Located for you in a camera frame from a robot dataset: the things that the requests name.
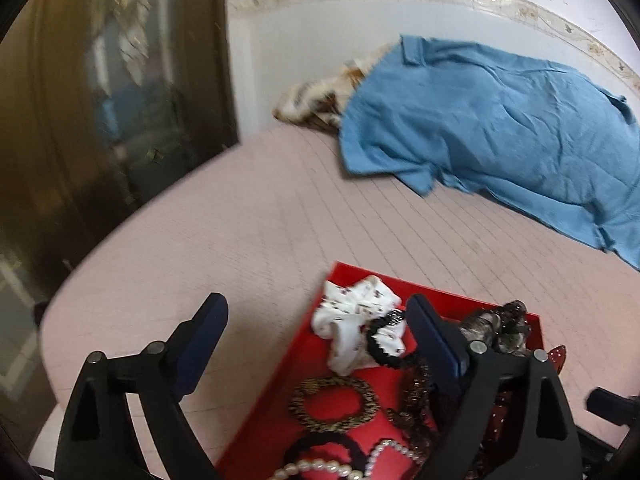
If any red patterned scrunchie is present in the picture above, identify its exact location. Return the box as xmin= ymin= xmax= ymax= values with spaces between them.
xmin=479 ymin=343 xmax=568 ymax=461

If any small black hair tie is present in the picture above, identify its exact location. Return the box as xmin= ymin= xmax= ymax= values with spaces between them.
xmin=363 ymin=308 xmax=426 ymax=370

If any white pearl bead bracelet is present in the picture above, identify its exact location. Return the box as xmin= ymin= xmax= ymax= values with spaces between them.
xmin=267 ymin=457 xmax=367 ymax=480

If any brown beaded hair clip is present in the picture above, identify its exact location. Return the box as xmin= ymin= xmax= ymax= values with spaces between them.
xmin=385 ymin=362 xmax=439 ymax=453

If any grey black fluffy scrunchie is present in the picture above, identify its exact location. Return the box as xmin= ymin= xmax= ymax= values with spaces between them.
xmin=459 ymin=300 xmax=532 ymax=356

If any red shallow tray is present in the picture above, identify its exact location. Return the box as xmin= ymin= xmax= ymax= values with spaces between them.
xmin=216 ymin=262 xmax=544 ymax=479

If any white dotted scrunchie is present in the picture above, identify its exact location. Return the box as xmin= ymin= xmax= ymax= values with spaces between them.
xmin=311 ymin=275 xmax=407 ymax=377

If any blue cloth sheet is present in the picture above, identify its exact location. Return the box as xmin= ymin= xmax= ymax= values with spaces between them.
xmin=340 ymin=36 xmax=639 ymax=266

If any pink quilted mattress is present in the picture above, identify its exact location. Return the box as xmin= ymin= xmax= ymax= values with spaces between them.
xmin=40 ymin=127 xmax=639 ymax=455

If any beige floral patterned blanket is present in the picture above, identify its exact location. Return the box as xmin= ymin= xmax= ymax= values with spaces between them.
xmin=272 ymin=42 xmax=396 ymax=134

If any dark wooden glass door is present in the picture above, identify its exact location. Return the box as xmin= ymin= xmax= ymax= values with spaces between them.
xmin=1 ymin=0 xmax=239 ymax=408

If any small pearl bracelet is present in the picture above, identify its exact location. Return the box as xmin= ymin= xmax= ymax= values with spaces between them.
xmin=364 ymin=438 xmax=426 ymax=478

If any gold leopard hair tie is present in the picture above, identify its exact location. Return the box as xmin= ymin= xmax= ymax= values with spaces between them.
xmin=288 ymin=375 xmax=381 ymax=435

